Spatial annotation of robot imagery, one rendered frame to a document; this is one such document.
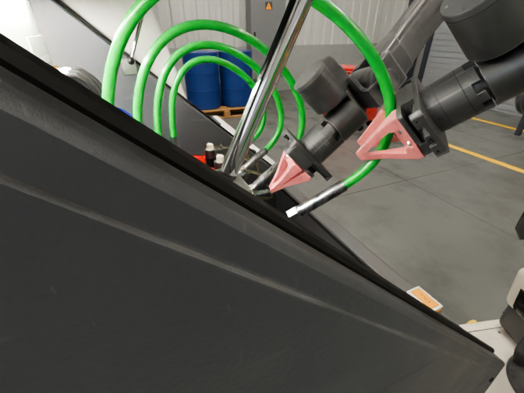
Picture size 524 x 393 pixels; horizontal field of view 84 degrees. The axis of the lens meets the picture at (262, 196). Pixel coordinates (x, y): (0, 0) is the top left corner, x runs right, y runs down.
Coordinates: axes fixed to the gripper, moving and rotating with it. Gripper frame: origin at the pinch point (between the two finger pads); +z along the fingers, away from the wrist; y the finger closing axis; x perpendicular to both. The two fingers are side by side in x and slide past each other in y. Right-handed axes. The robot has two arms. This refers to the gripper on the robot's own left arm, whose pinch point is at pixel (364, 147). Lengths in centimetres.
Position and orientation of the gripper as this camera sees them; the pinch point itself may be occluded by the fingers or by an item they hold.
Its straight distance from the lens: 44.1
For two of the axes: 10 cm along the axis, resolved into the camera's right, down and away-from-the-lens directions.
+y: -3.0, 6.7, -6.8
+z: -6.6, 3.7, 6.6
